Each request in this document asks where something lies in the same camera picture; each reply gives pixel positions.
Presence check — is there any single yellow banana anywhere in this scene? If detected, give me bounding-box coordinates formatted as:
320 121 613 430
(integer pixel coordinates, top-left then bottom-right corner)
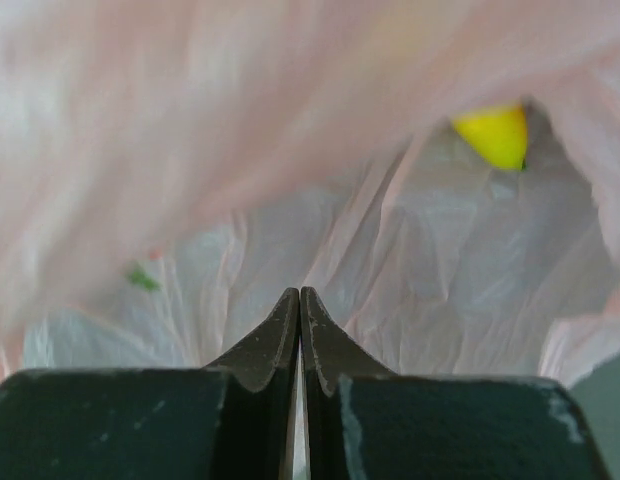
451 103 528 171

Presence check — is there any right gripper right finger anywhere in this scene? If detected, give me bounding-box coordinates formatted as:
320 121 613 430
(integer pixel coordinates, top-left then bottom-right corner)
300 287 609 479

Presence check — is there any pink plastic bag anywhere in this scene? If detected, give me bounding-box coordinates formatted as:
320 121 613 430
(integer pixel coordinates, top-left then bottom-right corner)
0 1 620 381

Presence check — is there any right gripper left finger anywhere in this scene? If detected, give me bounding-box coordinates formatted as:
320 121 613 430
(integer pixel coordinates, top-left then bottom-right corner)
0 288 300 479

